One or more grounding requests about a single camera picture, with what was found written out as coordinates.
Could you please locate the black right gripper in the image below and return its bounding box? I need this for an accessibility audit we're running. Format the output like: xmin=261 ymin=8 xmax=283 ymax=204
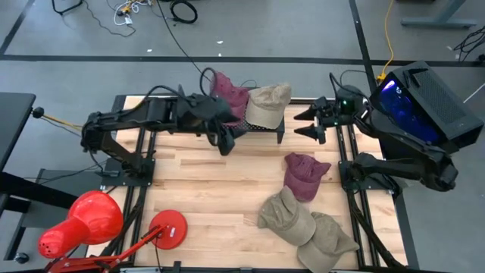
xmin=293 ymin=102 xmax=348 ymax=146

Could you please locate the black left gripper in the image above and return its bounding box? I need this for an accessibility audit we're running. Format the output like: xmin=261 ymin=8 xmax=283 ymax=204
xmin=205 ymin=115 xmax=240 ymax=157

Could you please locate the maroon baseball cap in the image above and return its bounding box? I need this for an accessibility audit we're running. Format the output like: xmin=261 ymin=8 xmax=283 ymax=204
xmin=283 ymin=152 xmax=333 ymax=203
xmin=209 ymin=71 xmax=251 ymax=128

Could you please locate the light beige baseball cap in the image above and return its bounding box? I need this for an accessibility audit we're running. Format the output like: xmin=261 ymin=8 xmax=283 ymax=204
xmin=245 ymin=83 xmax=293 ymax=130

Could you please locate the olive khaki baseball cap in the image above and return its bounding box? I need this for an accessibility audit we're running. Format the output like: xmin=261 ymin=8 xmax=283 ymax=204
xmin=257 ymin=184 xmax=318 ymax=247
xmin=296 ymin=211 xmax=360 ymax=273

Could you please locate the black mesh rack table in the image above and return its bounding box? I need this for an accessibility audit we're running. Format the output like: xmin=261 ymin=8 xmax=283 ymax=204
xmin=227 ymin=86 xmax=286 ymax=145

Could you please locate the black computer tower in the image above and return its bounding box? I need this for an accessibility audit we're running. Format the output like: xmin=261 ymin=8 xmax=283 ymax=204
xmin=368 ymin=60 xmax=485 ymax=149

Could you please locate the red desk lamp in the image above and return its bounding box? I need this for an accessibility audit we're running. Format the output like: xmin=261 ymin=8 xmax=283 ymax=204
xmin=36 ymin=190 xmax=189 ymax=273

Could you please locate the grey desk leg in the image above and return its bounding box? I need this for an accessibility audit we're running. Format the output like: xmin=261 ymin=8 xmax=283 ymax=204
xmin=400 ymin=0 xmax=478 ymax=30

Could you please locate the black desk top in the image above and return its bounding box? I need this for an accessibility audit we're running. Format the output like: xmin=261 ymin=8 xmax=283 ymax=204
xmin=0 ymin=92 xmax=37 ymax=171

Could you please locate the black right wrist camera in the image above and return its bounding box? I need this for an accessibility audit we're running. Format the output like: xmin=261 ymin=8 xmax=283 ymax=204
xmin=313 ymin=96 xmax=334 ymax=113

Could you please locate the black aluminium table frame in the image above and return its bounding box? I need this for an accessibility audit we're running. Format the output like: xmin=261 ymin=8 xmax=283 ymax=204
xmin=111 ymin=93 xmax=421 ymax=273

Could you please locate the yellow hanging cord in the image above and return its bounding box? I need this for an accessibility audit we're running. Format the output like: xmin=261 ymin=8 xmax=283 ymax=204
xmin=375 ymin=0 xmax=396 ymax=83

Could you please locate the long black floor cable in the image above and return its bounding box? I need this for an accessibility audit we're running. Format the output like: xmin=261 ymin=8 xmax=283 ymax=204
xmin=156 ymin=0 xmax=212 ymax=83

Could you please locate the black coiled floor cable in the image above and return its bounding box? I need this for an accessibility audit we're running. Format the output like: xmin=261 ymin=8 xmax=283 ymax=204
xmin=169 ymin=0 xmax=199 ymax=25

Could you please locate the white cables and plug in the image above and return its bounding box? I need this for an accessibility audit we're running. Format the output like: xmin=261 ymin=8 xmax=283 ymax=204
xmin=112 ymin=0 xmax=152 ymax=27

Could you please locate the black floor cable bundle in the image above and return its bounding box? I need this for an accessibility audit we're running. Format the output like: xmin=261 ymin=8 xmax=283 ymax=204
xmin=452 ymin=24 xmax=485 ymax=62

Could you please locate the yellow cord with black knob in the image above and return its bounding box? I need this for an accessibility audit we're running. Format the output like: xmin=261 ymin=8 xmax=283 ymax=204
xmin=32 ymin=106 xmax=94 ymax=138

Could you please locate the black desk leg frame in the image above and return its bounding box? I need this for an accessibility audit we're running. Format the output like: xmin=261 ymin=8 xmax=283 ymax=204
xmin=0 ymin=171 xmax=79 ymax=262

